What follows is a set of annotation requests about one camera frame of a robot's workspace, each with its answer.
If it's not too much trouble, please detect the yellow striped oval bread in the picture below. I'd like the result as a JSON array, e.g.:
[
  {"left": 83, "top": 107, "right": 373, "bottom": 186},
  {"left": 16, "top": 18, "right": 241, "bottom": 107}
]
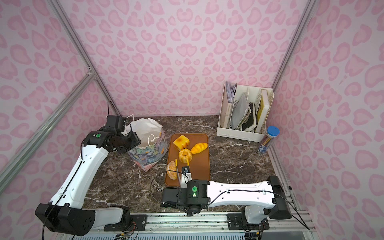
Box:
[{"left": 191, "top": 143, "right": 208, "bottom": 155}]

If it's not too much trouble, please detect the blue lid pencil tube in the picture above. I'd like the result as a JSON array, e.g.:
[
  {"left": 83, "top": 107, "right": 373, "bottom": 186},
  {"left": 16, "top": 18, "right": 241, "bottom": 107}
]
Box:
[{"left": 258, "top": 126, "right": 280, "bottom": 153}]

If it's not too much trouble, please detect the brown rectangular tray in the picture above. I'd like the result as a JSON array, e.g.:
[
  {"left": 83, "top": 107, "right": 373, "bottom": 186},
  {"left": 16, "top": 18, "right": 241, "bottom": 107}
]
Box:
[{"left": 166, "top": 134, "right": 211, "bottom": 181}]

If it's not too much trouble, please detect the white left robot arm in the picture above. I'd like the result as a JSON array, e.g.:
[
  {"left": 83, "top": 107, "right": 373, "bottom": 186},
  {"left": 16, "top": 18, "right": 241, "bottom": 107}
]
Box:
[{"left": 35, "top": 130, "right": 141, "bottom": 237}]

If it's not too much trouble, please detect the sesame round bun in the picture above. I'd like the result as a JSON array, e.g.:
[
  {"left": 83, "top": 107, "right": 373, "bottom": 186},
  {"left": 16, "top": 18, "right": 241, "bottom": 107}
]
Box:
[{"left": 167, "top": 161, "right": 178, "bottom": 180}]

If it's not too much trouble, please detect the colourful floral paper bag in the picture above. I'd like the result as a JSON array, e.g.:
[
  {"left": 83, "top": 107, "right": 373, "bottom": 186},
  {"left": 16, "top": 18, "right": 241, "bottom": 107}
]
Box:
[{"left": 123, "top": 115, "right": 169, "bottom": 172}]

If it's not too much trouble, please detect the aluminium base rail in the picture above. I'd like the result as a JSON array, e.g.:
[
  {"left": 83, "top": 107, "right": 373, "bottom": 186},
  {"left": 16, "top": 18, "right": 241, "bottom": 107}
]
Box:
[{"left": 56, "top": 209, "right": 319, "bottom": 240}]

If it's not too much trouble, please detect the white desk file organizer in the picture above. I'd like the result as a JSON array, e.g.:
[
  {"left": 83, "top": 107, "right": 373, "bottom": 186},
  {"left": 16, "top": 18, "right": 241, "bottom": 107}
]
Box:
[{"left": 217, "top": 82, "right": 274, "bottom": 142}]

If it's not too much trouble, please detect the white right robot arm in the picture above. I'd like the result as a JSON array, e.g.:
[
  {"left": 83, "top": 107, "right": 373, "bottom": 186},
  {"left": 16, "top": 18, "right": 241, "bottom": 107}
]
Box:
[{"left": 160, "top": 176, "right": 293, "bottom": 225}]

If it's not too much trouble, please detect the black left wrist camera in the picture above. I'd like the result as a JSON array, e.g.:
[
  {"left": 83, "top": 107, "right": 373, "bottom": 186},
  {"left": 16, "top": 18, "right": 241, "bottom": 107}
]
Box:
[{"left": 104, "top": 115, "right": 126, "bottom": 133}]

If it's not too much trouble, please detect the yellow square toast bread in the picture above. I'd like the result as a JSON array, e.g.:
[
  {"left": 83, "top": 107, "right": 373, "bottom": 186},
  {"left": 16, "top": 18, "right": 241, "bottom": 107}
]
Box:
[{"left": 173, "top": 135, "right": 190, "bottom": 151}]

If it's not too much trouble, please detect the yellow book in organizer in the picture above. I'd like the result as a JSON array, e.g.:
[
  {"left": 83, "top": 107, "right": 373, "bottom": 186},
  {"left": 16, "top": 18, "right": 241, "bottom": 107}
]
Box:
[{"left": 255, "top": 90, "right": 270, "bottom": 133}]

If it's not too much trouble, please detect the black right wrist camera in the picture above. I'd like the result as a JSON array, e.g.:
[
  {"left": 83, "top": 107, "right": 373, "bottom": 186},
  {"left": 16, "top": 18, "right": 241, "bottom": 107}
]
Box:
[{"left": 182, "top": 166, "right": 191, "bottom": 176}]

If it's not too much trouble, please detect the ring shaped bundt bread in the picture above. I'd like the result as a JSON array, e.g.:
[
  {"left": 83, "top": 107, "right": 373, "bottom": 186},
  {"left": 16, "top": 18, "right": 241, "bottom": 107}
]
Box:
[{"left": 179, "top": 149, "right": 193, "bottom": 164}]

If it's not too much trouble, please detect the grey notebook in organizer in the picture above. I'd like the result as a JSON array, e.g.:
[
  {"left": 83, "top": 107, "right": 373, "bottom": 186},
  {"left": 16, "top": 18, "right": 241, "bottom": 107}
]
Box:
[{"left": 231, "top": 93, "right": 251, "bottom": 130}]

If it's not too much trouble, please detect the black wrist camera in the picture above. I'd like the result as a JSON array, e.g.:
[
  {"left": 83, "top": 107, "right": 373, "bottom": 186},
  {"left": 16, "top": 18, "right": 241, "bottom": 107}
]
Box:
[
  {"left": 182, "top": 166, "right": 191, "bottom": 176},
  {"left": 104, "top": 115, "right": 126, "bottom": 133}
]

